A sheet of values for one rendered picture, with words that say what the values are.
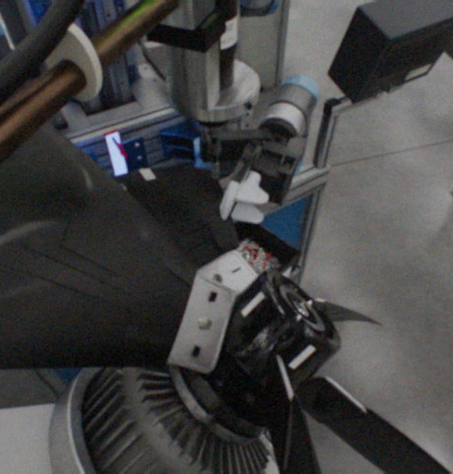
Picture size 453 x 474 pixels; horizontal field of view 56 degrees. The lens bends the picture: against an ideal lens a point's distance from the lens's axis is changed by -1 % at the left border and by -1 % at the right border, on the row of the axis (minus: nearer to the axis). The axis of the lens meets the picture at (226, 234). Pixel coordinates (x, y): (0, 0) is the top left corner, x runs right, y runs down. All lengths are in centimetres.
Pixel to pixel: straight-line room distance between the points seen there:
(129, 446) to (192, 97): 34
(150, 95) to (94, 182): 91
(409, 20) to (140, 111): 68
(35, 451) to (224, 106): 40
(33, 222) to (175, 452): 26
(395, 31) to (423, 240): 145
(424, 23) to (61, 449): 98
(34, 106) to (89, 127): 103
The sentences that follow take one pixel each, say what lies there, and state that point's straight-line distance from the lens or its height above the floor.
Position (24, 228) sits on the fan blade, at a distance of 35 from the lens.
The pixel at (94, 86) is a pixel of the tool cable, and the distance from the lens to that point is 20.
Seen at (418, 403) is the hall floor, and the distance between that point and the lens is 187.
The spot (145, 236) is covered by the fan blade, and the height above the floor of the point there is 134.
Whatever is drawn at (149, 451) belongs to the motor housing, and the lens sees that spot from 49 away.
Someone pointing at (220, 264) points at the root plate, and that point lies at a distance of 55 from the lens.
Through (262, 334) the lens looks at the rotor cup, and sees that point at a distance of 44.
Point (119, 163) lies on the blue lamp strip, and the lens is 80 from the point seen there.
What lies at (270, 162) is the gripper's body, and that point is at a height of 120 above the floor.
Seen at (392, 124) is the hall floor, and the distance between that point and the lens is 294.
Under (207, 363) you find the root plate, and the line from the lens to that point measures 45.
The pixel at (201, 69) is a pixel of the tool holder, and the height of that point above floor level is 150.
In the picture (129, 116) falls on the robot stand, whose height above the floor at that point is 95.
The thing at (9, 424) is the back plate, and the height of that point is 117.
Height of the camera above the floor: 164
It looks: 51 degrees down
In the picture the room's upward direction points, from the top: straight up
